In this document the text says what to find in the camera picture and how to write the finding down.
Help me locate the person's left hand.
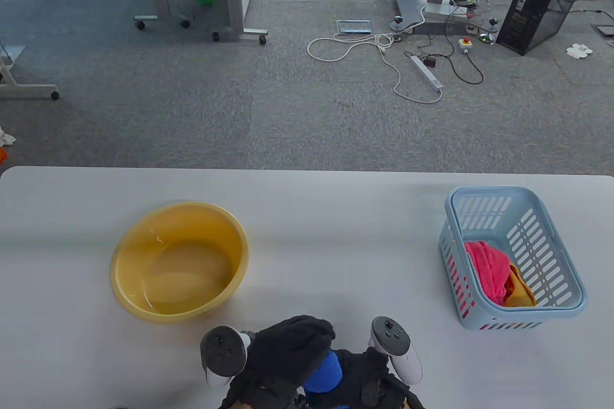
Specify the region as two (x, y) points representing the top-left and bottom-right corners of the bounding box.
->
(229, 316), (336, 409)

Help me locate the person's right hand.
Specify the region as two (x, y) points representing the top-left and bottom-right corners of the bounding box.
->
(305, 348), (413, 409)

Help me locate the blue square towel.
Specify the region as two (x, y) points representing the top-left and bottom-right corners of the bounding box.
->
(304, 351), (342, 394)

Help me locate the pink square towel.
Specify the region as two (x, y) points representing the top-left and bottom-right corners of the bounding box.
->
(446, 241), (511, 318)

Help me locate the yellow square towel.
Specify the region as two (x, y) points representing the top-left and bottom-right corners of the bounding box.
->
(503, 264), (537, 308)

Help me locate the yellow plastic basin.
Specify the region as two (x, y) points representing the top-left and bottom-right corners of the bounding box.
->
(109, 202), (249, 324)

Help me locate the light blue plastic basket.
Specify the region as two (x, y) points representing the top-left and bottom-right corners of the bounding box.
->
(439, 186), (588, 331)

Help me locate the silver floor outlet box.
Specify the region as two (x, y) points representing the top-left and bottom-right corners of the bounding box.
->
(336, 19), (372, 35)

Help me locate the grey wheeled table foot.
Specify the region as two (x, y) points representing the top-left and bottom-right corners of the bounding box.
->
(0, 40), (60, 101)

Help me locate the black computer tower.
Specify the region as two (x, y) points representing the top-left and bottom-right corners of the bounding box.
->
(496, 0), (595, 56)

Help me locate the white power strip with cable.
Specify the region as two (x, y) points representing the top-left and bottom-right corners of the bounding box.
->
(307, 5), (444, 104)

